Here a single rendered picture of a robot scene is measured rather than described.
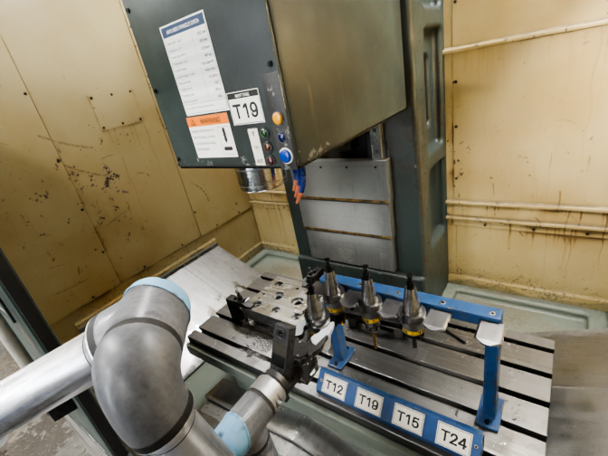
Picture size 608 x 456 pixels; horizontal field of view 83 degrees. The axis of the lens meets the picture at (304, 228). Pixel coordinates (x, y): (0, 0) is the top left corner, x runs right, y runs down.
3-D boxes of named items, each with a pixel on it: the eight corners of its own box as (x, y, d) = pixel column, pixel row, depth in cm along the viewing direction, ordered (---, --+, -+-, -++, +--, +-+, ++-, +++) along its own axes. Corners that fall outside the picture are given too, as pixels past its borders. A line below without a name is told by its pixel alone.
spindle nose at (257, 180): (298, 177, 113) (290, 141, 108) (262, 195, 103) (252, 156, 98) (265, 175, 124) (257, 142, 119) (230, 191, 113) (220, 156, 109)
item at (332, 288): (343, 287, 95) (339, 266, 93) (337, 297, 92) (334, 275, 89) (327, 285, 97) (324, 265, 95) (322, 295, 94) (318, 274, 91)
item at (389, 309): (395, 322, 82) (394, 319, 81) (375, 316, 85) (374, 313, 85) (405, 304, 87) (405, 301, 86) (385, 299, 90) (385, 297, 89)
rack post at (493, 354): (498, 433, 84) (504, 341, 72) (474, 424, 87) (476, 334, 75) (504, 402, 91) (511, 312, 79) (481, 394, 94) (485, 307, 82)
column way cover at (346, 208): (395, 274, 152) (384, 160, 131) (308, 258, 180) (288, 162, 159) (400, 269, 155) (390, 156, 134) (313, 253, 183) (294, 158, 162)
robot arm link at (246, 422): (218, 452, 70) (204, 425, 66) (254, 408, 77) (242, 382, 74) (245, 472, 65) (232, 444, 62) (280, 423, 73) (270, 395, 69)
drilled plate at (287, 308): (302, 337, 121) (299, 327, 119) (244, 317, 138) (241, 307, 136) (335, 299, 138) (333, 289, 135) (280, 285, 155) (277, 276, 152)
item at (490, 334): (501, 350, 69) (501, 347, 68) (472, 343, 72) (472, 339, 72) (507, 328, 74) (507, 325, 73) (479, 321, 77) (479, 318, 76)
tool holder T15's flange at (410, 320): (431, 317, 82) (431, 308, 81) (417, 331, 79) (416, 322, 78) (408, 307, 87) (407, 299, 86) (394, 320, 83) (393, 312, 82)
